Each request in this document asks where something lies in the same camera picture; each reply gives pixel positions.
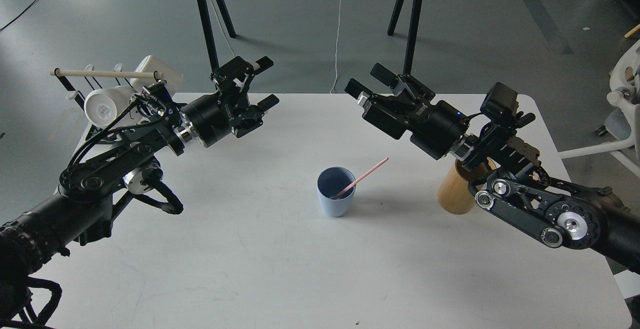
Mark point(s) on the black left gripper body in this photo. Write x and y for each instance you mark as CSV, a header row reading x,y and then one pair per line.
x,y
206,120

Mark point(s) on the bamboo cylinder holder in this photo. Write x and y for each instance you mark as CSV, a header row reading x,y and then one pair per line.
x,y
453,193

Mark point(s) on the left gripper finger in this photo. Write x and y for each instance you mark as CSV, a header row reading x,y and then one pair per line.
x,y
247,118
232,80

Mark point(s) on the blue cup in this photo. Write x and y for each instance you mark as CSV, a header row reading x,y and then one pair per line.
x,y
330,183

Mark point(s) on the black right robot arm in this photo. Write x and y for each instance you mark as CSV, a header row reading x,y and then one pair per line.
x,y
555,212

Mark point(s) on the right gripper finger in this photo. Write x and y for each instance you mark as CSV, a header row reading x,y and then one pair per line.
x,y
404,87
389,114

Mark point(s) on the white round mug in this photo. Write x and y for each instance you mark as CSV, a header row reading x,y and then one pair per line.
x,y
102,106

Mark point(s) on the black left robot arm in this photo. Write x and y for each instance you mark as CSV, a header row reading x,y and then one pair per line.
x,y
117,165

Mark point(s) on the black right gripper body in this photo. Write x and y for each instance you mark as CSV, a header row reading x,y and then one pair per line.
x,y
434,128

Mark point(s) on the black wire mug rack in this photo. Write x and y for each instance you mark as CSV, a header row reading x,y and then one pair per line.
x,y
80,89

